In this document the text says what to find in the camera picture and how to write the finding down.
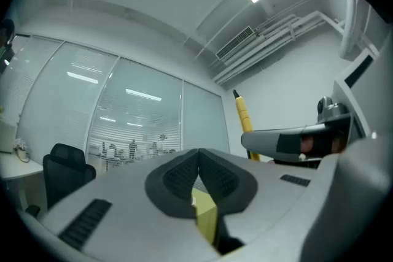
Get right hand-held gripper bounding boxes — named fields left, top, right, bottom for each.
left=241, top=48, right=389, bottom=169

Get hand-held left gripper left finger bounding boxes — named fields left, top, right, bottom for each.
left=39, top=148, right=220, bottom=262

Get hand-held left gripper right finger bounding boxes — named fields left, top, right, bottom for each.
left=198, top=148, right=320, bottom=251

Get yellow small object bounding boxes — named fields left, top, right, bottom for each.
left=232, top=89, right=261, bottom=163

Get person's right hand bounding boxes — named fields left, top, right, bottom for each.
left=301, top=134, right=346, bottom=154

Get black office chair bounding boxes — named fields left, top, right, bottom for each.
left=25, top=143, right=98, bottom=218

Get green table cloth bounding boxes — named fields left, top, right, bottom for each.
left=190, top=187, right=219, bottom=247

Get white ceiling air vent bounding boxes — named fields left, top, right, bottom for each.
left=214, top=26, right=256, bottom=61

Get white ceiling pipes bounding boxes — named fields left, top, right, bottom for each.
left=210, top=0, right=349, bottom=86

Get white office desk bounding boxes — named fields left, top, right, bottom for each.
left=0, top=148, right=44, bottom=191

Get small potted plant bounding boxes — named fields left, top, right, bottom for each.
left=12, top=137, right=31, bottom=162

